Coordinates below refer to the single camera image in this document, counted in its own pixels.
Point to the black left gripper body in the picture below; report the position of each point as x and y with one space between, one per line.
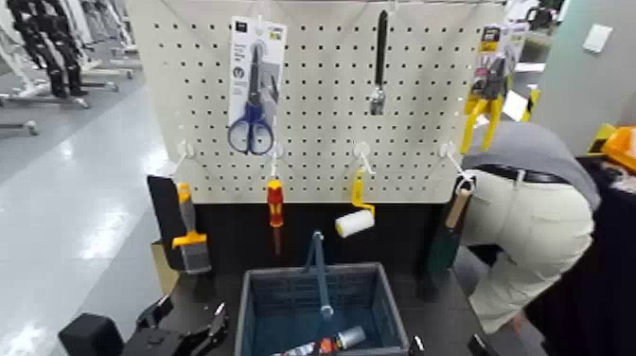
159 344

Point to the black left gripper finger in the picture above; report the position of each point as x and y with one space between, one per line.
151 313
214 325

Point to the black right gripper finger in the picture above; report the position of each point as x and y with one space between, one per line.
416 347
479 345

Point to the black wrench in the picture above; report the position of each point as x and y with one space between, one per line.
381 49

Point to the blue grey plastic crate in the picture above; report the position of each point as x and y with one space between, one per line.
390 308

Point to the brown cardboard piece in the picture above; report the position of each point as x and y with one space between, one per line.
164 278

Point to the grey capped sealant tube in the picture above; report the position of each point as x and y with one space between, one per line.
350 337

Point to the black stand backing panel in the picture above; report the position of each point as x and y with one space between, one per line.
233 233

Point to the black flat panel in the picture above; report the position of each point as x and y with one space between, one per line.
161 213

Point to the person in grey shirt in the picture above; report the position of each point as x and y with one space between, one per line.
536 223

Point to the red and yellow screwdriver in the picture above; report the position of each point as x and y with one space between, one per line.
275 199

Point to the white pegboard hook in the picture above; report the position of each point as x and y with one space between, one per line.
185 149
362 151
273 161
448 150

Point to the black cloth covered table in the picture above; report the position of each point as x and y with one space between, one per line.
616 248

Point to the white pegboard panel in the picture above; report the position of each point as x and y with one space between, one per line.
323 149

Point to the white foam block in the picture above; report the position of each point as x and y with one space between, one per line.
514 105

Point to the yellow plastic case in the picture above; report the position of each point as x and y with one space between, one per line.
621 144

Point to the blue scissors in card package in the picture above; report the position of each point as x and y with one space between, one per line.
243 59

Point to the black robot on stand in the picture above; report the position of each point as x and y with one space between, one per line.
54 49

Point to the black background device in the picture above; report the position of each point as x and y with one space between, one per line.
541 17

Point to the yellow black striped post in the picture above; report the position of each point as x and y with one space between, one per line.
530 102

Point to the white wall switch plate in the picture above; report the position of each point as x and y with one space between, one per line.
597 38

